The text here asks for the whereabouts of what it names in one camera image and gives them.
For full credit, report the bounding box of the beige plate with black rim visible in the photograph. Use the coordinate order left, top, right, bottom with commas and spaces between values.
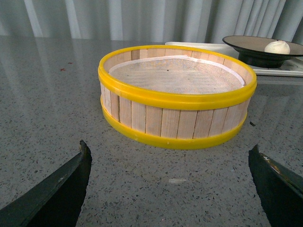
223, 35, 303, 68

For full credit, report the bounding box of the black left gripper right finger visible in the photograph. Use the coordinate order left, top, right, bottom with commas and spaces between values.
249, 145, 303, 227

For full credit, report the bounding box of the white mesh steamer liner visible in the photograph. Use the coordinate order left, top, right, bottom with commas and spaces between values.
109, 55, 245, 95

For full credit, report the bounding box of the grey pleated curtain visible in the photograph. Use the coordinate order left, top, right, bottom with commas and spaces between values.
0, 0, 303, 44

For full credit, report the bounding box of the yellow rimmed wooden steamer basket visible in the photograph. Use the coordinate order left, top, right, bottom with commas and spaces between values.
98, 45, 257, 149

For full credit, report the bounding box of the white rectangular tray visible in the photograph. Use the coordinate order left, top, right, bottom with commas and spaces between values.
165, 42, 303, 77

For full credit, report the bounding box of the white steamed bun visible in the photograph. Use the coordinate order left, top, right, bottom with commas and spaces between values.
264, 40, 290, 54

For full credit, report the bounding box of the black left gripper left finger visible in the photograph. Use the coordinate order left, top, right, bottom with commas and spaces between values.
0, 140, 92, 227

